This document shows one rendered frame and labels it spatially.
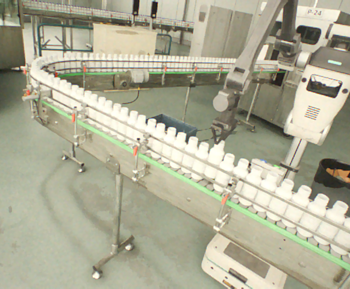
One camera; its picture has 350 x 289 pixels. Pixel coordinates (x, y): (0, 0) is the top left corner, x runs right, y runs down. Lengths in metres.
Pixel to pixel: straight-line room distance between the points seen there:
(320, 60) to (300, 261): 0.97
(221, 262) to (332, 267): 0.92
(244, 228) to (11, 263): 1.59
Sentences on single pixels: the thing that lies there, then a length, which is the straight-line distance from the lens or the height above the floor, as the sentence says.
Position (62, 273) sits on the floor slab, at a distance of 2.01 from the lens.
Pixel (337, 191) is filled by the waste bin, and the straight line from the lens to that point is 2.53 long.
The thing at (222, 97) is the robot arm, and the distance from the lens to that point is 0.89.
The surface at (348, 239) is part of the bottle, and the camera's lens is 1.04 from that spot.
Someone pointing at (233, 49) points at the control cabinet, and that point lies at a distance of 7.93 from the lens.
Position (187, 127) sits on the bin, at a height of 0.92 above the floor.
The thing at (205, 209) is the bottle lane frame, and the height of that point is 0.90.
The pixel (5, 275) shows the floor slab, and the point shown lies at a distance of 2.09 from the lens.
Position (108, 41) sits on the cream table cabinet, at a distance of 5.09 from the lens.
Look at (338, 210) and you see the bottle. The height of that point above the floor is 1.15.
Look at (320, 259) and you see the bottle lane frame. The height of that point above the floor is 0.97.
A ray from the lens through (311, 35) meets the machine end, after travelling 4.60.
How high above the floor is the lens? 1.64
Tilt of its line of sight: 28 degrees down
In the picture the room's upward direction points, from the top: 10 degrees clockwise
